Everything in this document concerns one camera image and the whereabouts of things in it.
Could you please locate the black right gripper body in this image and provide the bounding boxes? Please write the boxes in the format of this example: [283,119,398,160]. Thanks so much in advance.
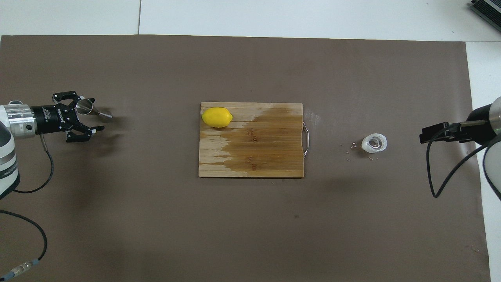
[466,103,498,145]

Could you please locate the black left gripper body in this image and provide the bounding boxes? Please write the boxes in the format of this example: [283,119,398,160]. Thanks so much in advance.
[30,102,75,135]

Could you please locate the steel double jigger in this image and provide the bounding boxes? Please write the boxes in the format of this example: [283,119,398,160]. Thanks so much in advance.
[76,99,113,119]

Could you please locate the brown table mat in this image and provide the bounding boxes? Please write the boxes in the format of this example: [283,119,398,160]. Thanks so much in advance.
[0,34,492,282]

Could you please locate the grey ridged device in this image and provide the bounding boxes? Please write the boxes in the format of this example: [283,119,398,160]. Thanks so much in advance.
[470,0,501,28]

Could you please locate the yellow lemon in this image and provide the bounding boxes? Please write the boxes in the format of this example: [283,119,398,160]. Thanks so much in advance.
[202,107,233,128]

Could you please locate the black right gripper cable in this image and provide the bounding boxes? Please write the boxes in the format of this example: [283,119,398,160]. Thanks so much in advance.
[426,123,501,199]

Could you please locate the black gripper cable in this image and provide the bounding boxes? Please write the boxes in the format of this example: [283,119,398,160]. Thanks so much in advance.
[426,123,501,199]
[14,133,54,193]

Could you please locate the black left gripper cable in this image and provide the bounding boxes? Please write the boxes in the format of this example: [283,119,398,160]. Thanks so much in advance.
[14,133,54,193]

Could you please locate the black cable with grey connector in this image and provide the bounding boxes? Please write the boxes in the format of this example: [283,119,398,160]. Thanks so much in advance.
[0,210,48,279]

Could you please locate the wooden cutting board with handle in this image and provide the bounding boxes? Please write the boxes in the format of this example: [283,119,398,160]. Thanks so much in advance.
[198,102,311,178]

